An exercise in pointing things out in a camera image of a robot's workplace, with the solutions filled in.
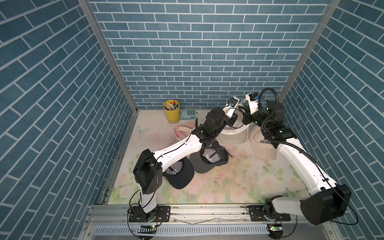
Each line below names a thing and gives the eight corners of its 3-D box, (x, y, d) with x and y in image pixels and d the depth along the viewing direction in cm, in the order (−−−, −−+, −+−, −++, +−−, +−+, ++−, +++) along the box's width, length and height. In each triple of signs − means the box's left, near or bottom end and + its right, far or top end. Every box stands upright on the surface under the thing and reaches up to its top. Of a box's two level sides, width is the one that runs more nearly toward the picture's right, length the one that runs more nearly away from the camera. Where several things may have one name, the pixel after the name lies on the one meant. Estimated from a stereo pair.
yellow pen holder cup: (165, 123, 114) (161, 111, 103) (167, 112, 121) (164, 99, 110) (180, 123, 114) (178, 111, 103) (181, 112, 121) (179, 99, 111)
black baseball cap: (176, 195, 81) (176, 194, 78) (162, 174, 89) (161, 171, 86) (200, 176, 88) (200, 174, 85) (185, 158, 95) (184, 155, 93)
